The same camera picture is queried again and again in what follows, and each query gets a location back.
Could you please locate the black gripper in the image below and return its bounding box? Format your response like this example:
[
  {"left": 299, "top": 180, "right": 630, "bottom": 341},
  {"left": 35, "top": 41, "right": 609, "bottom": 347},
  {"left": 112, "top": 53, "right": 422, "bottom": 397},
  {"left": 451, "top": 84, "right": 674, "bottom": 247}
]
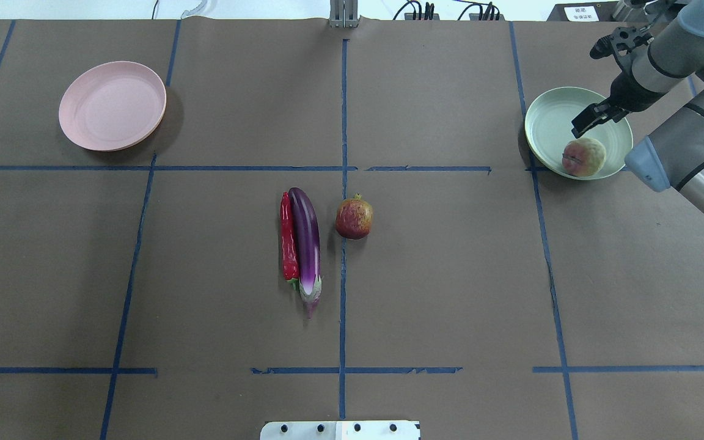
[{"left": 571, "top": 27, "right": 663, "bottom": 139}]

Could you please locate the green pink peach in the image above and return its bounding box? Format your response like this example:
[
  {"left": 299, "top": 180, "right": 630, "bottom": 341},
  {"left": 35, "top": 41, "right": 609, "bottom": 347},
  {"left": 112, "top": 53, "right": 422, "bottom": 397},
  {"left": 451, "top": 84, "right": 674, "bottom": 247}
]
[{"left": 560, "top": 137, "right": 607, "bottom": 177}]

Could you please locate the red yellow pomegranate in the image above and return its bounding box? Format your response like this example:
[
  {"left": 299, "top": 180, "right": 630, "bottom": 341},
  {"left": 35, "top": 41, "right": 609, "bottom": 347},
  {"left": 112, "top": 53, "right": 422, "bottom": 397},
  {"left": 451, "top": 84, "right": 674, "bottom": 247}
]
[{"left": 334, "top": 193, "right": 374, "bottom": 240}]

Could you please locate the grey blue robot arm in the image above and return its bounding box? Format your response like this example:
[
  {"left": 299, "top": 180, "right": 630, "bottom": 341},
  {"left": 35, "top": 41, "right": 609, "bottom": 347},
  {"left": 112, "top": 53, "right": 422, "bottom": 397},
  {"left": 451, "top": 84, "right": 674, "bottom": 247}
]
[{"left": 572, "top": 1, "right": 704, "bottom": 214}]

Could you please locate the green plate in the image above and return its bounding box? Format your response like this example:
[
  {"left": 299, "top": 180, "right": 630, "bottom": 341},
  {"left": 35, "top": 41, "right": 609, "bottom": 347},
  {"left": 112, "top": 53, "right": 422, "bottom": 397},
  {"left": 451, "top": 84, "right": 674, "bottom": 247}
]
[{"left": 525, "top": 87, "right": 634, "bottom": 180}]

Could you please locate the black box with white label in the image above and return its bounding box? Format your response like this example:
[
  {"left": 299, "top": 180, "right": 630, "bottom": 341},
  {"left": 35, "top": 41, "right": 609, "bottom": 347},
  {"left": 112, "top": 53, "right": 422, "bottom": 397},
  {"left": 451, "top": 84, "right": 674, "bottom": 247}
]
[{"left": 547, "top": 1, "right": 617, "bottom": 23}]

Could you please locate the purple eggplant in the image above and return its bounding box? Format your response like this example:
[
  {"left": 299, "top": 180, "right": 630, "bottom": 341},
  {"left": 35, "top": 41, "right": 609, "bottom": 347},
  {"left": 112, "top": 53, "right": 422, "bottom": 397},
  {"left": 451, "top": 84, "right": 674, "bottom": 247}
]
[{"left": 288, "top": 187, "right": 323, "bottom": 318}]

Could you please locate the red chili pepper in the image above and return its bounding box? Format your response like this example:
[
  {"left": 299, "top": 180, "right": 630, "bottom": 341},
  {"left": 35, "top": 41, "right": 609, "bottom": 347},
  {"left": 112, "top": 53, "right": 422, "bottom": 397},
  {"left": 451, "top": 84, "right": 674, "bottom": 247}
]
[{"left": 279, "top": 192, "right": 301, "bottom": 290}]

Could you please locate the pink plate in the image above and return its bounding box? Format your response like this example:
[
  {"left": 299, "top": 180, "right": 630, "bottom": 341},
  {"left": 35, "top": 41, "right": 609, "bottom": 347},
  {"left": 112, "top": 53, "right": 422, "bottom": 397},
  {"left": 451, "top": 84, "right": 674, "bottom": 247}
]
[{"left": 58, "top": 60, "right": 167, "bottom": 152}]

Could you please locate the black power strip with cables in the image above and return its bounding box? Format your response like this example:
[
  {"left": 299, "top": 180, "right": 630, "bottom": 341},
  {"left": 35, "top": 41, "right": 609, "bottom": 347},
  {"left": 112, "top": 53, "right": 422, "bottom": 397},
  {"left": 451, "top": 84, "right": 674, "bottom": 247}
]
[{"left": 392, "top": 1, "right": 505, "bottom": 21}]

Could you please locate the grey metal bracket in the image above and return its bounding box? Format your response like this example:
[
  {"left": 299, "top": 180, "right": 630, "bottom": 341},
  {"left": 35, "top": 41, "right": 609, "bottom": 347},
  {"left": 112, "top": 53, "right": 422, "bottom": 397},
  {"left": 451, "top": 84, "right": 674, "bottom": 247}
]
[{"left": 329, "top": 0, "right": 360, "bottom": 29}]

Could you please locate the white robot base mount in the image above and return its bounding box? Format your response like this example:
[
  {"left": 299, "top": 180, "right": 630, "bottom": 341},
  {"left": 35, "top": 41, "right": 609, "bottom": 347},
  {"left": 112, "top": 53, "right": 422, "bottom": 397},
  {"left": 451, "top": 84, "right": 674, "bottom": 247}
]
[{"left": 259, "top": 420, "right": 422, "bottom": 439}]

